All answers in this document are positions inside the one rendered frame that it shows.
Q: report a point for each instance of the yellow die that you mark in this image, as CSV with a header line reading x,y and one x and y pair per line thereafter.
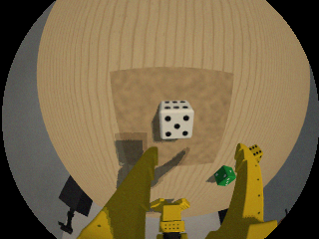
x,y
256,151

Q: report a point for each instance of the green die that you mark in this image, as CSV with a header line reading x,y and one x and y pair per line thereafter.
x,y
224,176

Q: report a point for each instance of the brown textured mat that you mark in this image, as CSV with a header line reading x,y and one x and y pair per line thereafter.
x,y
137,94

